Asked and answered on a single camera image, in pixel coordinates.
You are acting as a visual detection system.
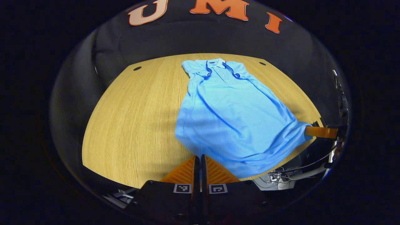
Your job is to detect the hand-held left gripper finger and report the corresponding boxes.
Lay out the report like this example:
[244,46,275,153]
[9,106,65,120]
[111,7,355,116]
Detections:
[131,155,200,225]
[201,154,272,224]

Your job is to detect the light blue T-shirt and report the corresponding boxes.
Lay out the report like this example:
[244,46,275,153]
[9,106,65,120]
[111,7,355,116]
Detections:
[174,58,313,179]

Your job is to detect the black and white gripper cable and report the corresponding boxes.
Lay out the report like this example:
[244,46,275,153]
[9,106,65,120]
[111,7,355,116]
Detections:
[270,145,338,182]

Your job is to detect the tangled floor cables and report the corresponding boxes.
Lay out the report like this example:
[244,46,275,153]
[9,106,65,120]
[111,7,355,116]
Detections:
[253,170,296,191]

